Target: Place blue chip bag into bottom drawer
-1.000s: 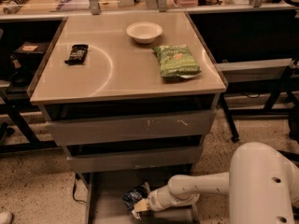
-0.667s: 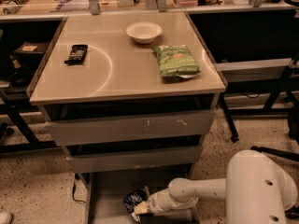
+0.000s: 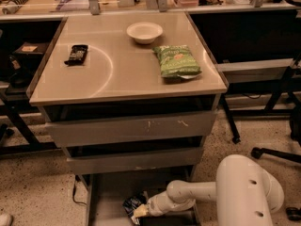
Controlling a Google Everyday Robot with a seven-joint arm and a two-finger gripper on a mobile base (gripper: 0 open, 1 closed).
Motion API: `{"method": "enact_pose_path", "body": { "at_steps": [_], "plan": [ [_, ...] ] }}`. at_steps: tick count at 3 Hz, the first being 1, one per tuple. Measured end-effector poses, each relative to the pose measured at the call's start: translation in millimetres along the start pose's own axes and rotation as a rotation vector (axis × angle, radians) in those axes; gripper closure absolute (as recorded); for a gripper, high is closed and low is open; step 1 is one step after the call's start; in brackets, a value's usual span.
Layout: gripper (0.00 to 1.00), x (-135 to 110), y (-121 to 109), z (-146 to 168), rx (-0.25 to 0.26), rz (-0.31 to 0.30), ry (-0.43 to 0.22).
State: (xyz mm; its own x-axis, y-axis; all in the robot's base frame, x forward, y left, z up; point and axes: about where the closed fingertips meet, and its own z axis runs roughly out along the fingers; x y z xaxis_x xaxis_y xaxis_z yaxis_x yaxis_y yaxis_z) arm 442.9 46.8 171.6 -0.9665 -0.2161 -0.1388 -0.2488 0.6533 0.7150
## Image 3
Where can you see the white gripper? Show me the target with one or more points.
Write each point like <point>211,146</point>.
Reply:
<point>155,205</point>

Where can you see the blue chip bag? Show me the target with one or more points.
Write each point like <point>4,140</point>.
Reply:
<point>133,203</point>

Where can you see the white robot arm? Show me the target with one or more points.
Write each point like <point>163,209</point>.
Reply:
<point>245,194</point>

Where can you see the bottom grey drawer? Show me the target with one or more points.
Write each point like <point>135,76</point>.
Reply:
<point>108,192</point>

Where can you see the grey drawer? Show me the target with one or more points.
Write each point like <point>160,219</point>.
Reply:
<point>129,129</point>
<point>108,192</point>
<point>135,161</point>

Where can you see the middle grey drawer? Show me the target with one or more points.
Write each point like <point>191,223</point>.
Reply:
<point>135,161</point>

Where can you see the top grey drawer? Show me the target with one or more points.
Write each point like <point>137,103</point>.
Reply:
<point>129,129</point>

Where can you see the green chip bag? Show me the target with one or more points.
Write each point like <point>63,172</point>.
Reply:
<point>176,61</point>

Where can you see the black table leg with caster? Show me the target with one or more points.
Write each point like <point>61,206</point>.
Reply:
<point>236,136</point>

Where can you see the white shoe tip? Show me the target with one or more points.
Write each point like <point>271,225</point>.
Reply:
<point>6,220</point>

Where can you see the black office chair base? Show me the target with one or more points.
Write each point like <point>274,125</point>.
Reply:
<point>293,213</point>

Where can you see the black snack bar wrapper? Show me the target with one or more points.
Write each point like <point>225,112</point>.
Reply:
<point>77,55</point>

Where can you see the white paper bowl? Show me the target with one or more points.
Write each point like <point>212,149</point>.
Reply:
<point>144,32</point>

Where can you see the black box under bench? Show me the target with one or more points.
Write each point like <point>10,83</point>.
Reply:
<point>31,54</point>

